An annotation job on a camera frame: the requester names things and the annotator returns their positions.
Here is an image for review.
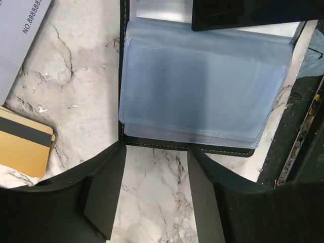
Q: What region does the blue tape scrap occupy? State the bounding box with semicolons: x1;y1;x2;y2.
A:
297;29;323;78

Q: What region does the gold credit card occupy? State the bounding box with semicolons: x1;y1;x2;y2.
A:
1;107;57;178

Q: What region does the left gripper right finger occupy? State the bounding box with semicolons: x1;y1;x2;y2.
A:
187;145;323;242

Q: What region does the silver grey credit card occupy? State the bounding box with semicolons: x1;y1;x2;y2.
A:
1;0;51;105

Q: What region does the black leather card holder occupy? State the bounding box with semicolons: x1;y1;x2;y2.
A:
118;1;305;157

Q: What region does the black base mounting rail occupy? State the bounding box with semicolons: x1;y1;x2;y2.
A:
257;20;323;187

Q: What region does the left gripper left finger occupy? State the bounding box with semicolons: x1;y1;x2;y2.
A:
1;142;127;242

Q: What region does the single black card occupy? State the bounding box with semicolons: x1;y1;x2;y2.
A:
191;0;323;31

